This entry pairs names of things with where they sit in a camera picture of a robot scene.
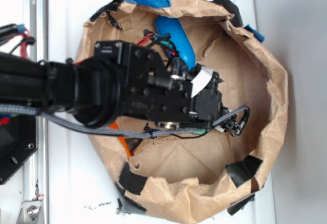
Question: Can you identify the blue tape piece right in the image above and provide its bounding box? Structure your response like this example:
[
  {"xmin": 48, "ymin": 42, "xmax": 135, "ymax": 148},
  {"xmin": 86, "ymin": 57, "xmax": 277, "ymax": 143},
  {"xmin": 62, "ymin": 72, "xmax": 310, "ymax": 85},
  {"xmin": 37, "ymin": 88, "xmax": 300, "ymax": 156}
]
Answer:
[{"xmin": 244, "ymin": 24, "xmax": 266, "ymax": 43}]

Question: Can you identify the black tape top left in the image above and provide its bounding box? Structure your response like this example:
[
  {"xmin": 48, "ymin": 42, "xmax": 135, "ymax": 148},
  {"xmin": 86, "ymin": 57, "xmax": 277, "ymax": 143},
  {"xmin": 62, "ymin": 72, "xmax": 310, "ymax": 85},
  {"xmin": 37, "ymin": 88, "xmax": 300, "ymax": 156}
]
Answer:
[{"xmin": 89, "ymin": 0, "xmax": 124, "ymax": 22}]

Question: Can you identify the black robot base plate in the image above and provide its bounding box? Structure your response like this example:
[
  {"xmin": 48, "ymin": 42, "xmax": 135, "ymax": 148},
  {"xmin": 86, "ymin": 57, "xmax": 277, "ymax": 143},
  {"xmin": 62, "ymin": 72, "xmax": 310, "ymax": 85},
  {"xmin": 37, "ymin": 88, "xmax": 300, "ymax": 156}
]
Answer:
[{"xmin": 1, "ymin": 115, "xmax": 37, "ymax": 185}]

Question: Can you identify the brown paper bag enclosure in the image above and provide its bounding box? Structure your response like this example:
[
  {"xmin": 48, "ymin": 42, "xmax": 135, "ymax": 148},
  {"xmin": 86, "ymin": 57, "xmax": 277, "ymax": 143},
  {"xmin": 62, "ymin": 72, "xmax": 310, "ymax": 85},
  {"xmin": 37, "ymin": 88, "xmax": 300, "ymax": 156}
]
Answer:
[{"xmin": 77, "ymin": 0, "xmax": 289, "ymax": 223}]

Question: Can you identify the black tape top right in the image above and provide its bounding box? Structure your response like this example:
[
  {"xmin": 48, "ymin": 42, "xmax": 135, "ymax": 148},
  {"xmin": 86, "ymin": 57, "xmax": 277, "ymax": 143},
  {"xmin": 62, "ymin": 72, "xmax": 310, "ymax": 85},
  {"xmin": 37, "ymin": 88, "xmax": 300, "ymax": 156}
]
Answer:
[{"xmin": 212, "ymin": 0, "xmax": 244, "ymax": 27}]

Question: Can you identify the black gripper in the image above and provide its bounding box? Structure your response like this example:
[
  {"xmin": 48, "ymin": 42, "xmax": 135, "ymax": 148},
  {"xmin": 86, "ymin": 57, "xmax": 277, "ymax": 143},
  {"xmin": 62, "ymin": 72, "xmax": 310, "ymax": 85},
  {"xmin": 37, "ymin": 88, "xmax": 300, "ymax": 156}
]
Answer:
[{"xmin": 94, "ymin": 41, "xmax": 223, "ymax": 129}]

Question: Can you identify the black tape bottom left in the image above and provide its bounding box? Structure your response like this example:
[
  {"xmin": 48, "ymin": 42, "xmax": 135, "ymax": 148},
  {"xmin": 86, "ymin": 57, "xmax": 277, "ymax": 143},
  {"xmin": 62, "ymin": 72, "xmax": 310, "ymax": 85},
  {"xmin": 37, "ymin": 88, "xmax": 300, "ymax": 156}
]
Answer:
[{"xmin": 119, "ymin": 162, "xmax": 148, "ymax": 195}]

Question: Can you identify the orange plastic carrot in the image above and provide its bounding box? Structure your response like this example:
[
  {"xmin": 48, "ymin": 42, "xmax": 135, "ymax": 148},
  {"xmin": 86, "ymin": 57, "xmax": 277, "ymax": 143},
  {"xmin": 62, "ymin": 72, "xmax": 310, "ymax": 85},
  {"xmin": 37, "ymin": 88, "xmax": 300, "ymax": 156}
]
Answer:
[{"xmin": 108, "ymin": 122, "xmax": 131, "ymax": 158}]

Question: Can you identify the black tape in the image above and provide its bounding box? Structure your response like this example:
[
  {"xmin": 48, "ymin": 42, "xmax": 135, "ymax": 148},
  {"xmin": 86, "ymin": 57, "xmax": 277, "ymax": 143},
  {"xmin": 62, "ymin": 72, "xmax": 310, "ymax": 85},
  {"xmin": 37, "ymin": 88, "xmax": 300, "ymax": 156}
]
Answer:
[
  {"xmin": 225, "ymin": 155, "xmax": 263, "ymax": 187},
  {"xmin": 119, "ymin": 162, "xmax": 148, "ymax": 195},
  {"xmin": 212, "ymin": 0, "xmax": 244, "ymax": 27},
  {"xmin": 89, "ymin": 0, "xmax": 124, "ymax": 22}
]

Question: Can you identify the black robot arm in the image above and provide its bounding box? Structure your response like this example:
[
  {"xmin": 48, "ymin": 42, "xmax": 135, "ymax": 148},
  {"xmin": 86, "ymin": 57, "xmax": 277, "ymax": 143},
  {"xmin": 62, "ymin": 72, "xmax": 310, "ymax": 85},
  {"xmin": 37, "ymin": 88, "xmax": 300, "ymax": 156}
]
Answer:
[{"xmin": 1, "ymin": 41, "xmax": 223, "ymax": 129}]

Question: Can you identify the black tape bottom right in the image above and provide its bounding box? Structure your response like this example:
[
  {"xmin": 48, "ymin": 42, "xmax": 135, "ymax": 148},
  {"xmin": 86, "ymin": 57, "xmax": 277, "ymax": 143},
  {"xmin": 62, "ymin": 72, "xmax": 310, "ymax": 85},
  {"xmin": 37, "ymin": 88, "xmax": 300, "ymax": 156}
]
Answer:
[{"xmin": 225, "ymin": 155, "xmax": 263, "ymax": 187}]

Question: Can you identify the green rectangular block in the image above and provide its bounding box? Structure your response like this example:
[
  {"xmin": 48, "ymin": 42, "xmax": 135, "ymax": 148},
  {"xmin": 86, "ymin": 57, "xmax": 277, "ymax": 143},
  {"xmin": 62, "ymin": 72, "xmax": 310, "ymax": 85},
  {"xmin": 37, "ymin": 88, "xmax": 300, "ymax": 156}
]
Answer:
[{"xmin": 193, "ymin": 129, "xmax": 207, "ymax": 135}]

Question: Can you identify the metal corner bracket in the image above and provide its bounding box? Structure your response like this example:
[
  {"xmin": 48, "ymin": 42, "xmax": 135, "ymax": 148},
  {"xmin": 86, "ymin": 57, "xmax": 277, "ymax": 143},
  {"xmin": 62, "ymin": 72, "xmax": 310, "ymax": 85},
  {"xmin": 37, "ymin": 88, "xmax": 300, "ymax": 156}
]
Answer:
[{"xmin": 16, "ymin": 200, "xmax": 44, "ymax": 224}]

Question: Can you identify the white label tag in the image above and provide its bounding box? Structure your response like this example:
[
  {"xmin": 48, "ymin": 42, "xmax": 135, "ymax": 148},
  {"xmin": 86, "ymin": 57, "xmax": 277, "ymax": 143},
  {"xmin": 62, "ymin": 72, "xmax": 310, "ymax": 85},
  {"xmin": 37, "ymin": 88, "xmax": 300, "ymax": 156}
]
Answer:
[{"xmin": 191, "ymin": 66, "xmax": 214, "ymax": 98}]

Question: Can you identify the aluminium extrusion rail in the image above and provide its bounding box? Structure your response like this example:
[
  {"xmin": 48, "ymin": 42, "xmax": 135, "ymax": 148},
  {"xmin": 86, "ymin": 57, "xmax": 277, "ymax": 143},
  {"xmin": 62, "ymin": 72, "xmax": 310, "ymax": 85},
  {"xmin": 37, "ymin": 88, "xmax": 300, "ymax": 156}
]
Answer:
[{"xmin": 24, "ymin": 0, "xmax": 49, "ymax": 223}]

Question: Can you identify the white plastic tray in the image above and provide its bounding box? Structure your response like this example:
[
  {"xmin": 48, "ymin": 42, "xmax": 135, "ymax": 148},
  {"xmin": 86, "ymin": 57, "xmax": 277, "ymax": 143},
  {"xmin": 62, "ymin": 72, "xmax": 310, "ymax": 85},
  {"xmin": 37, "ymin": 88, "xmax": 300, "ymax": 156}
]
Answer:
[{"xmin": 46, "ymin": 0, "xmax": 278, "ymax": 224}]

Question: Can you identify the blue plastic bottle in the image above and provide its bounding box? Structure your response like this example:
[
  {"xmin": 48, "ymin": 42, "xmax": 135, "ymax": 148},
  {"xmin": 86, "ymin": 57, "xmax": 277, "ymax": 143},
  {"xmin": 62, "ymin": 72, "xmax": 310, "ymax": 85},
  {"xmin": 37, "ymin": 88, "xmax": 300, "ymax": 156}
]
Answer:
[{"xmin": 154, "ymin": 16, "xmax": 196, "ymax": 70}]

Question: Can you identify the grey braided cable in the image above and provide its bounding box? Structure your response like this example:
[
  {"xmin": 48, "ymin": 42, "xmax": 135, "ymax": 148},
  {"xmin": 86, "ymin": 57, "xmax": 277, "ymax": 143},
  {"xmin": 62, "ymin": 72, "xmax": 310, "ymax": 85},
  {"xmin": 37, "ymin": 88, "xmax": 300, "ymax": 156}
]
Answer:
[{"xmin": 0, "ymin": 104, "xmax": 250, "ymax": 139}]

